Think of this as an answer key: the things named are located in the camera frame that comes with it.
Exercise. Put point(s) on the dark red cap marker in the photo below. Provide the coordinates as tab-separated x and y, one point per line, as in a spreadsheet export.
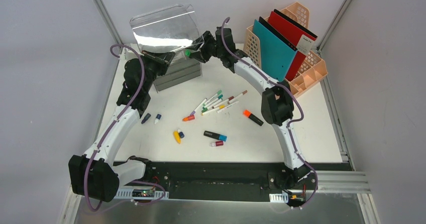
223	102

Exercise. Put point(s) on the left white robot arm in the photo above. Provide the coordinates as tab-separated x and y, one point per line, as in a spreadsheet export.
113	129

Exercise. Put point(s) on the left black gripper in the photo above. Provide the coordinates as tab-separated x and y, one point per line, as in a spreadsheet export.
159	59

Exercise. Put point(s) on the brown cap marker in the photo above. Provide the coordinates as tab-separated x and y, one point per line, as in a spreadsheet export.
236	97

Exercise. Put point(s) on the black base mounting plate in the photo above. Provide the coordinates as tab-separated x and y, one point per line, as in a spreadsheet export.
250	182

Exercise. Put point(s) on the orange red short marker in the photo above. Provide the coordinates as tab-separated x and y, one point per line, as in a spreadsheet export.
188	118

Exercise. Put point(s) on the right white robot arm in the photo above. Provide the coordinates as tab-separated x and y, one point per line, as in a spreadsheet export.
277	101

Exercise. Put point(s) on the teal cap marker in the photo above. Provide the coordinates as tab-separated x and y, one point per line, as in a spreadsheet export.
213	101

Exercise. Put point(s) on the clear grey drawer organizer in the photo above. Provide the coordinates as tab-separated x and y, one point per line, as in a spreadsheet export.
169	29

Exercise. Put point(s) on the purple cap marker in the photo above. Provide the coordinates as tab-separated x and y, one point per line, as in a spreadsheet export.
198	106

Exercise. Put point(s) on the red folder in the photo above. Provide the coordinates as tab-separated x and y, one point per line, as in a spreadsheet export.
298	35

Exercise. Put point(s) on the yellow cap marker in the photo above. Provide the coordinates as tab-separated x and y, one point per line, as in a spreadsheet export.
213	110

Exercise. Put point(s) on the blue white small bottle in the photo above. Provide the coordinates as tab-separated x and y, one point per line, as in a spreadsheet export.
157	118

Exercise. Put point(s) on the blue cap black highlighter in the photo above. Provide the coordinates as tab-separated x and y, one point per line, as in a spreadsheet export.
215	136

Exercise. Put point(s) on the teal folder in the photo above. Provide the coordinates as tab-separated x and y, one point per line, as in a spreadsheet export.
277	53

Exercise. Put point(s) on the orange cap black highlighter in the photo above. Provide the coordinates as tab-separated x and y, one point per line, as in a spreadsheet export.
252	117

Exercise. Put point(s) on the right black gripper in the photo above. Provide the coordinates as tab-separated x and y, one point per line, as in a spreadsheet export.
202	56

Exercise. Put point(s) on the dark navy small bottle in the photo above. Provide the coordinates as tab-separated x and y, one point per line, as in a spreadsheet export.
145	118

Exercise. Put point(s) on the green cap black highlighter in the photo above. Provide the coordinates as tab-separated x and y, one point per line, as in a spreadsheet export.
188	53

